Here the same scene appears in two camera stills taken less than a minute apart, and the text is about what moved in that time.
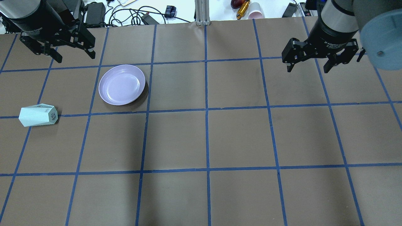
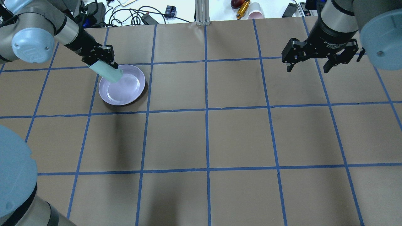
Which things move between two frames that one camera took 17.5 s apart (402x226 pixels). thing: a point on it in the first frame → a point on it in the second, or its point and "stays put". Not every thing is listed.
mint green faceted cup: x=38 y=115 → x=106 y=71
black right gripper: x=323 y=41 stays put
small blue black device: x=170 y=11 stays put
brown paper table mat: x=198 y=124 stays put
